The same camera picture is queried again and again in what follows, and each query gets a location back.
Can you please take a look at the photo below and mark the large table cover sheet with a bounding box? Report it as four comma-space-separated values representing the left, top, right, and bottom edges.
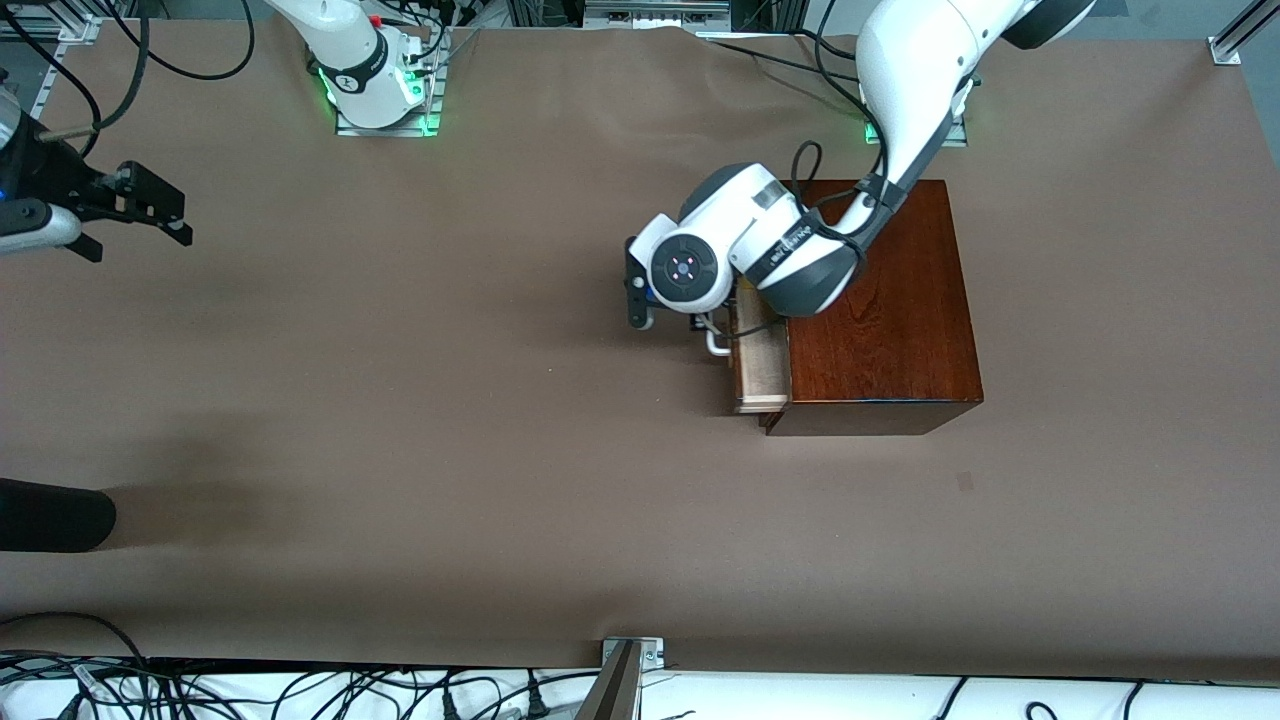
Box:
0, 18, 1280, 685

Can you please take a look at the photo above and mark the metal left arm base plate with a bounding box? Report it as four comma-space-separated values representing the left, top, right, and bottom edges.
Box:
864, 112, 970, 148

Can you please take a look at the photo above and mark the black cable with brass connector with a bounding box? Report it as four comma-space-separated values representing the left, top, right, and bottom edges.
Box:
38, 0, 153, 161

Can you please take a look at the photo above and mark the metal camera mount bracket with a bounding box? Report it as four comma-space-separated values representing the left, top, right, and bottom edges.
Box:
575, 637, 665, 720

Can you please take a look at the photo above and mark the dark wooden drawer cabinet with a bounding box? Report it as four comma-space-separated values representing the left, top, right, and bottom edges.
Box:
762, 179, 984, 438

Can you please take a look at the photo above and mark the silver electronics box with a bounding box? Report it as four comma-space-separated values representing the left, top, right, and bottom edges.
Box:
583, 0, 732, 33

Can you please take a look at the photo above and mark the black arched floor cable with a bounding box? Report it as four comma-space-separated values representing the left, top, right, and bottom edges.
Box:
0, 611, 151, 681

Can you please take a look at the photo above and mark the aluminium side rail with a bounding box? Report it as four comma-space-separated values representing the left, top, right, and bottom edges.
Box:
18, 38, 73, 123

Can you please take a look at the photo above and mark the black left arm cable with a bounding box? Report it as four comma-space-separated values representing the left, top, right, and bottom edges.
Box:
715, 108, 953, 339

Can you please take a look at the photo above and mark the wooden drawer with white handle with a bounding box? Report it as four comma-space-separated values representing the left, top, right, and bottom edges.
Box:
704, 288, 794, 415

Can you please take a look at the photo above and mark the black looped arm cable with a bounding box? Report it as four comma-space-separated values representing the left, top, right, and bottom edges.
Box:
100, 0, 257, 83

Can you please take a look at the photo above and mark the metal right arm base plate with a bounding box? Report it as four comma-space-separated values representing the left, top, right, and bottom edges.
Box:
334, 28, 446, 138

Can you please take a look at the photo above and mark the black cable behind bases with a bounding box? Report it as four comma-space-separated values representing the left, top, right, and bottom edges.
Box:
698, 28, 867, 85

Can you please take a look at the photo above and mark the black cylinder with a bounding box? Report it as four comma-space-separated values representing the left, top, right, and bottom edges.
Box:
0, 478, 118, 553

